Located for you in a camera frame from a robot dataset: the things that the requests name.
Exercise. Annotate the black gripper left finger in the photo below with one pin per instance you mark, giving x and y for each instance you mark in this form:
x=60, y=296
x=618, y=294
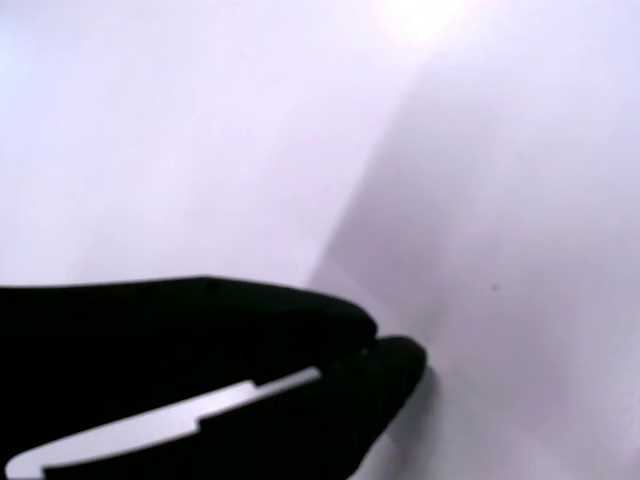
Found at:
x=150, y=330

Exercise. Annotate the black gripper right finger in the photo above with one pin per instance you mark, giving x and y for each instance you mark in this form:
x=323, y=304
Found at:
x=300, y=430

